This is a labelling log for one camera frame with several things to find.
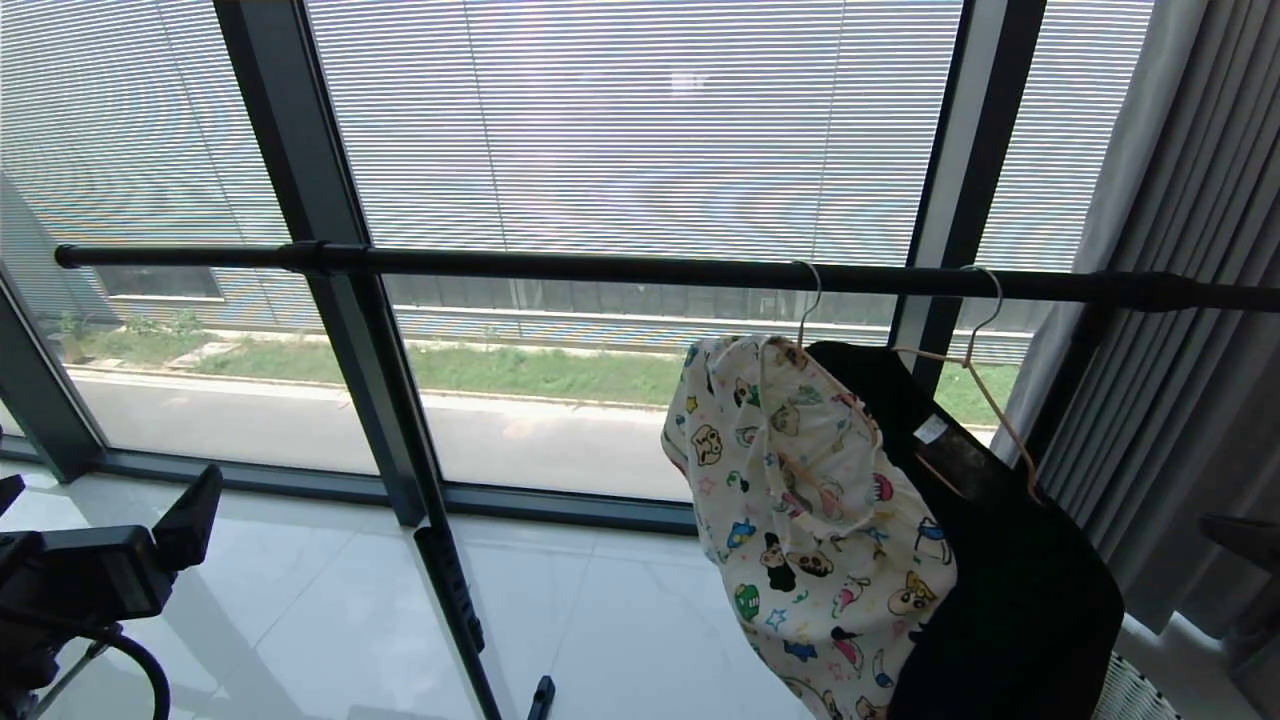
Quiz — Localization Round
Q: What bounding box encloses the black clothes rack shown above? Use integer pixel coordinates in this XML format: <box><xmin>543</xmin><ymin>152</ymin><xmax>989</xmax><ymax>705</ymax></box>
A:
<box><xmin>55</xmin><ymin>240</ymin><xmax>1280</xmax><ymax>720</ymax></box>

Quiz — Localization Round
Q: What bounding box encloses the cream printed garment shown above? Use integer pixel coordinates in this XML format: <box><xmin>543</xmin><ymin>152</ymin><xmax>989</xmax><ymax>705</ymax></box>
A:
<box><xmin>662</xmin><ymin>335</ymin><xmax>959</xmax><ymax>720</ymax></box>

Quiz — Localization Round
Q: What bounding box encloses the window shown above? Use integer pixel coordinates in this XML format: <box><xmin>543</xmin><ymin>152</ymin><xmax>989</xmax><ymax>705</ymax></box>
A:
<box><xmin>0</xmin><ymin>0</ymin><xmax>1156</xmax><ymax>536</ymax></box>

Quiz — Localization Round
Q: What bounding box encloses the white laundry basket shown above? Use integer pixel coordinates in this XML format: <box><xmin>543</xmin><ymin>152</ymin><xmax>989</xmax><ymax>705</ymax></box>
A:
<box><xmin>1095</xmin><ymin>652</ymin><xmax>1183</xmax><ymax>720</ymax></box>

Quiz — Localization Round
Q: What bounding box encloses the pink clothes hanger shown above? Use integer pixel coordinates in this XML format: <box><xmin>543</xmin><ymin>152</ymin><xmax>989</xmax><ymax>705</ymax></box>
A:
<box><xmin>893</xmin><ymin>265</ymin><xmax>1043</xmax><ymax>503</ymax></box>
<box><xmin>793</xmin><ymin>260</ymin><xmax>824</xmax><ymax>348</ymax></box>

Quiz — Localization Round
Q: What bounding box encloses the beige curtain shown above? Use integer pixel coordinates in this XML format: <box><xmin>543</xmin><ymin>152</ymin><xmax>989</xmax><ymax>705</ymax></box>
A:
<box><xmin>990</xmin><ymin>0</ymin><xmax>1280</xmax><ymax>716</ymax></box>

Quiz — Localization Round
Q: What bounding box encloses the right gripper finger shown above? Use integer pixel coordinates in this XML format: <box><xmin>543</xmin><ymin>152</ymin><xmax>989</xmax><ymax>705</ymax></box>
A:
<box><xmin>1198</xmin><ymin>514</ymin><xmax>1280</xmax><ymax>576</ymax></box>

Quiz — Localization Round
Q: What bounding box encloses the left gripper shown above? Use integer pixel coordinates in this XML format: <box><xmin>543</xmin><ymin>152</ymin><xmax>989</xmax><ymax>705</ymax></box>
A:
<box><xmin>0</xmin><ymin>464</ymin><xmax>224</xmax><ymax>623</ymax></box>

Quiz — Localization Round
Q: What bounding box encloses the black garment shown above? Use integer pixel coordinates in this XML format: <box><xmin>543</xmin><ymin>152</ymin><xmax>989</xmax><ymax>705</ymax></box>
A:
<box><xmin>805</xmin><ymin>342</ymin><xmax>1126</xmax><ymax>720</ymax></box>

